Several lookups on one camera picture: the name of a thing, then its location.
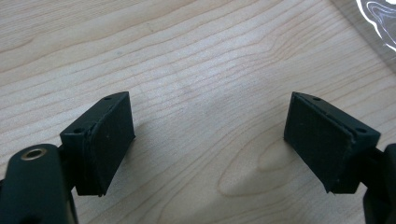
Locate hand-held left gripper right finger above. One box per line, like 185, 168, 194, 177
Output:
283, 91, 381, 194

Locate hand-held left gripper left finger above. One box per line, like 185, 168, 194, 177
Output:
59, 91, 136, 198

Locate clear plastic bag white trim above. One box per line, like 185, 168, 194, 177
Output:
330, 0, 396, 74

